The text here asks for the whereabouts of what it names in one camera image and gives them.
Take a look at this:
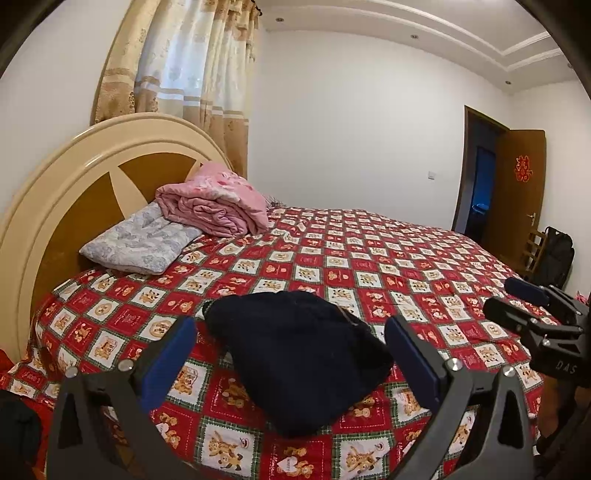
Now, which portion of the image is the navy patterned knit sweater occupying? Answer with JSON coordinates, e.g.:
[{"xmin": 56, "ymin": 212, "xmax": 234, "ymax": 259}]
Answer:
[{"xmin": 202, "ymin": 291, "xmax": 394, "ymax": 438}]

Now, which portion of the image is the black bag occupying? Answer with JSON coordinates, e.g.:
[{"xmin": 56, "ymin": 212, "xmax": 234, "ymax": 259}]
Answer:
[{"xmin": 531, "ymin": 226, "xmax": 575, "ymax": 289}]

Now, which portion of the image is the wooden chair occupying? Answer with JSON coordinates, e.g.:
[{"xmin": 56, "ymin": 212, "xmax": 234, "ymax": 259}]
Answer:
[{"xmin": 519, "ymin": 227, "xmax": 547, "ymax": 281}]

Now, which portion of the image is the brown wooden door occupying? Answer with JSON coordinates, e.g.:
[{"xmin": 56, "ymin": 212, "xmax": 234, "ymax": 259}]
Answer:
[{"xmin": 452, "ymin": 106, "xmax": 547, "ymax": 271}]

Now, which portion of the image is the red door decoration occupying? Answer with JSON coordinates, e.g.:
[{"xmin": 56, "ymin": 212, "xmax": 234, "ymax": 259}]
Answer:
[{"xmin": 514, "ymin": 155, "xmax": 533, "ymax": 183}]

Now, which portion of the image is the grey floral pillow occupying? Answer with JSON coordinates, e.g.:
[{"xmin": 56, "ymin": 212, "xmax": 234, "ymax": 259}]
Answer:
[{"xmin": 79, "ymin": 201, "xmax": 202, "ymax": 275}]

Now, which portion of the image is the red teddy bear bedspread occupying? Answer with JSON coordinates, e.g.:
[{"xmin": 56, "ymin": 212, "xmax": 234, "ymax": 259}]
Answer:
[{"xmin": 1, "ymin": 207, "xmax": 542, "ymax": 479}]

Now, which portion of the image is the pink folded quilt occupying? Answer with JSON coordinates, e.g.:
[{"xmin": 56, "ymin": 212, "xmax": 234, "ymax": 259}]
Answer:
[{"xmin": 155, "ymin": 162, "xmax": 270, "ymax": 237}]

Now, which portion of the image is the cream and brown headboard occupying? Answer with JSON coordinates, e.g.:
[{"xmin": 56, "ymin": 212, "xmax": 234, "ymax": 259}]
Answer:
[{"xmin": 1, "ymin": 113, "xmax": 228, "ymax": 361}]

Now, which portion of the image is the beige patterned curtain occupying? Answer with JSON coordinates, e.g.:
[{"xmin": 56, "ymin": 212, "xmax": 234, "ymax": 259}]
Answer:
[{"xmin": 92, "ymin": 0, "xmax": 262, "ymax": 175}]

